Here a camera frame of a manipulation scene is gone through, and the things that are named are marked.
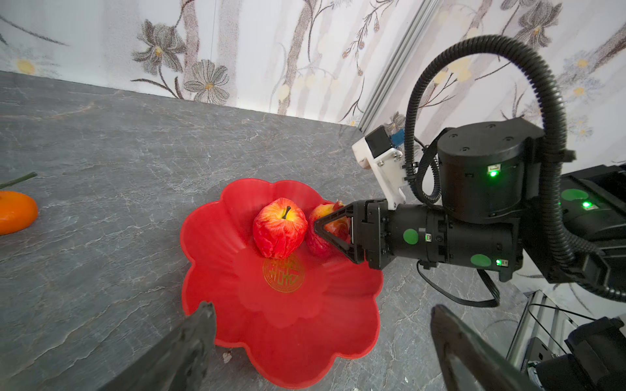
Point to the red yellow pomegranate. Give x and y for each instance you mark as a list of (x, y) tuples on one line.
[(339, 228)]

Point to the red flower-shaped fruit bowl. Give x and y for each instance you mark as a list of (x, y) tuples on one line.
[(293, 317)]

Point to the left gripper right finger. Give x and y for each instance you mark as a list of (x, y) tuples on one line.
[(466, 361)]

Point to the red apple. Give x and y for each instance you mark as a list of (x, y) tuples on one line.
[(279, 229)]

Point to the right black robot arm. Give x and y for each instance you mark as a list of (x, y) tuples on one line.
[(487, 195)]

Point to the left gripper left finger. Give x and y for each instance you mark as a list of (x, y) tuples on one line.
[(179, 361)]

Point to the orange tangerine with stem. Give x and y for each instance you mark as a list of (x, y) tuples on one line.
[(18, 210)]

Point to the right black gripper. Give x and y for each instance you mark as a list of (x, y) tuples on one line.
[(417, 232)]

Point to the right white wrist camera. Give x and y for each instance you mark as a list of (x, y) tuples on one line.
[(377, 152)]

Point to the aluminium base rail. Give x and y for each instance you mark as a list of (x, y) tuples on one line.
[(541, 333)]

